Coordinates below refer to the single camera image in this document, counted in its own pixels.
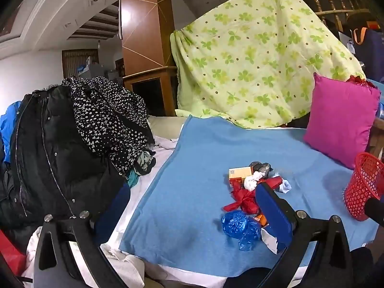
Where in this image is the red plastic mesh basket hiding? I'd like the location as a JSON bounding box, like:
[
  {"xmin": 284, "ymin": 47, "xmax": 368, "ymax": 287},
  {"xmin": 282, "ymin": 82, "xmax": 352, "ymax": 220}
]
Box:
[{"xmin": 344, "ymin": 152, "xmax": 384, "ymax": 221}]

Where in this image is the black jacket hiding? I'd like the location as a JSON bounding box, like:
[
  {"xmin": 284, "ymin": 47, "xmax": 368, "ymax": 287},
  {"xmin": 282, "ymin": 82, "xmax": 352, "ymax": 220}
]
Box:
[{"xmin": 0, "ymin": 85, "xmax": 126, "ymax": 237}]

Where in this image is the blue plastic bag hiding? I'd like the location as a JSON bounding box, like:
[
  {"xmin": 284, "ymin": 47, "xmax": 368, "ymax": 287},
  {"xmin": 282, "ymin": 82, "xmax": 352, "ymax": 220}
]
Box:
[{"xmin": 221, "ymin": 210, "xmax": 261, "ymax": 251}]

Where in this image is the white tissue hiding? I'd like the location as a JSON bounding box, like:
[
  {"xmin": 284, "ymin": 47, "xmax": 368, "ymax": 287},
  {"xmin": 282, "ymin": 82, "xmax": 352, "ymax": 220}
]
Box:
[{"xmin": 244, "ymin": 171, "xmax": 263, "ymax": 190}]

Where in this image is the black white dotted garment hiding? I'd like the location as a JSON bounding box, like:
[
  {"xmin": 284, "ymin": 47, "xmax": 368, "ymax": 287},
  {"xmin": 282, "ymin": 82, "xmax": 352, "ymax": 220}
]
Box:
[{"xmin": 62, "ymin": 76, "xmax": 155, "ymax": 176}]

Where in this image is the magenta pillow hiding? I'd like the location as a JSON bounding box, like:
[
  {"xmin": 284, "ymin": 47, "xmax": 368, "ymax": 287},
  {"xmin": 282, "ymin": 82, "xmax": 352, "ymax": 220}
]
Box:
[{"xmin": 304, "ymin": 72, "xmax": 381, "ymax": 170}]

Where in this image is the bright blue garment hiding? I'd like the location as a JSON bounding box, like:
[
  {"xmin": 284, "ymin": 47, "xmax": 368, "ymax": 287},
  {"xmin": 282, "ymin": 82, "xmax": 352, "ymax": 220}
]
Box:
[{"xmin": 0, "ymin": 101, "xmax": 21, "ymax": 164}]

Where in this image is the red mesh bag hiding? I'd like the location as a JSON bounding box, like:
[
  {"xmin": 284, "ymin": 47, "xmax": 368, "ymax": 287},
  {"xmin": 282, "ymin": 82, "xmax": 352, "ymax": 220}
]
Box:
[{"xmin": 348, "ymin": 75, "xmax": 377, "ymax": 88}]

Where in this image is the wooden cabinet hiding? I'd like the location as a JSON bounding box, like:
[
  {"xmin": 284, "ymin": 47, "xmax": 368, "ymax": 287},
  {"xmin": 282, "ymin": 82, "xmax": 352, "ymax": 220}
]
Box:
[{"xmin": 122, "ymin": 66, "xmax": 179, "ymax": 117}]

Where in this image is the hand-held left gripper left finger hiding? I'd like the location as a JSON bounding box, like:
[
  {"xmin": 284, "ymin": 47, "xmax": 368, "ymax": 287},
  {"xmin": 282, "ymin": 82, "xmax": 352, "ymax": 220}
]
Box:
[{"xmin": 32, "ymin": 183, "xmax": 144, "ymax": 288}]

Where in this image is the beige cushion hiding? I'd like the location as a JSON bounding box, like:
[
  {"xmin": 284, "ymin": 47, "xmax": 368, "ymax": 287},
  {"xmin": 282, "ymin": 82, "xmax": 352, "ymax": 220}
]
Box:
[{"xmin": 148, "ymin": 115, "xmax": 188, "ymax": 140}]

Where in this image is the rough wooden table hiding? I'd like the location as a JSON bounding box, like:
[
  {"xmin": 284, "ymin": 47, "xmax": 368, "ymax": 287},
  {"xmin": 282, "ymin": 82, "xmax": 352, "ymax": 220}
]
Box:
[{"xmin": 367, "ymin": 117, "xmax": 384, "ymax": 159}]

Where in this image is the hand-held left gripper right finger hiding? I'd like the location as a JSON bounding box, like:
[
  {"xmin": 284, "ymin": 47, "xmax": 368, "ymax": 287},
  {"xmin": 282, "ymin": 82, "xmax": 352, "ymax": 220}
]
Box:
[{"xmin": 256, "ymin": 183, "xmax": 355, "ymax": 288}]

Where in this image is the orange paper box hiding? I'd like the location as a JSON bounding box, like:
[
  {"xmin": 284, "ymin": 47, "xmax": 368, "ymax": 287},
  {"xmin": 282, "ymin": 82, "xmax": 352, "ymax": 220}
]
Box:
[{"xmin": 228, "ymin": 166, "xmax": 254, "ymax": 188}]

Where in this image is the brown wooden column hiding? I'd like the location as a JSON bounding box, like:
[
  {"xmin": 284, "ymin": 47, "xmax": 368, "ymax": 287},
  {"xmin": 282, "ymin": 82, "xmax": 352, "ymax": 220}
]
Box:
[{"xmin": 120, "ymin": 0, "xmax": 176, "ymax": 69}]

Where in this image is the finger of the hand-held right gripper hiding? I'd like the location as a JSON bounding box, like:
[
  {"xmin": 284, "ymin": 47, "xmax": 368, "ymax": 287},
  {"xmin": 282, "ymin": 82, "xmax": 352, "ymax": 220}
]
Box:
[{"xmin": 364, "ymin": 196, "xmax": 384, "ymax": 226}]

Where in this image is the grey green garment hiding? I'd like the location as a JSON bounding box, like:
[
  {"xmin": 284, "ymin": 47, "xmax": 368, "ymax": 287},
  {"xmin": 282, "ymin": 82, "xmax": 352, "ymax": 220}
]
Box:
[{"xmin": 133, "ymin": 149, "xmax": 156, "ymax": 176}]

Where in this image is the white bed sheet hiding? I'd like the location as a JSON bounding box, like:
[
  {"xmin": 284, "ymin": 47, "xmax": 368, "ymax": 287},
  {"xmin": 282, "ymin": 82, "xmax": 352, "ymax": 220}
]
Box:
[{"xmin": 25, "ymin": 148, "xmax": 309, "ymax": 288}]

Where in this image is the navy bag with orange handles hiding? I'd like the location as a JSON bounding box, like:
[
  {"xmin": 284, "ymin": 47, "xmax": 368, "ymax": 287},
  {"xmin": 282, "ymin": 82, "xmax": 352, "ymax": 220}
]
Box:
[{"xmin": 348, "ymin": 27, "xmax": 384, "ymax": 83}]

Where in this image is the blue blanket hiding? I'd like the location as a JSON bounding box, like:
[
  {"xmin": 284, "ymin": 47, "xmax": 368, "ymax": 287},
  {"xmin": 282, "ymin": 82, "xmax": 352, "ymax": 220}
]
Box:
[{"xmin": 118, "ymin": 114, "xmax": 380, "ymax": 278}]

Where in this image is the white blue torn carton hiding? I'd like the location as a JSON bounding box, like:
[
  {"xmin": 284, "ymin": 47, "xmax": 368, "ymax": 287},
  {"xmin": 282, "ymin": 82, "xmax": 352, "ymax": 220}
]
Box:
[{"xmin": 260, "ymin": 225, "xmax": 285, "ymax": 254}]

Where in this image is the black plastic bag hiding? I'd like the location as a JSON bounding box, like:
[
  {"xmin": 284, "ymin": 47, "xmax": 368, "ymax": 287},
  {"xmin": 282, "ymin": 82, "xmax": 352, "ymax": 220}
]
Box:
[{"xmin": 250, "ymin": 161, "xmax": 273, "ymax": 179}]

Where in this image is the green clover print quilt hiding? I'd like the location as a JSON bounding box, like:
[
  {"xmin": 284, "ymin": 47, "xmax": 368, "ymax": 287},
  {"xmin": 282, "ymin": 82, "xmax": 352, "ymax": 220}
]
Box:
[{"xmin": 170, "ymin": 0, "xmax": 367, "ymax": 129}]

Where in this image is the red cloth bag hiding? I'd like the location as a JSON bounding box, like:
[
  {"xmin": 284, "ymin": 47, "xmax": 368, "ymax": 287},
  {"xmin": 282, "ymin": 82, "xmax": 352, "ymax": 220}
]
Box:
[{"xmin": 0, "ymin": 229, "xmax": 27, "ymax": 276}]

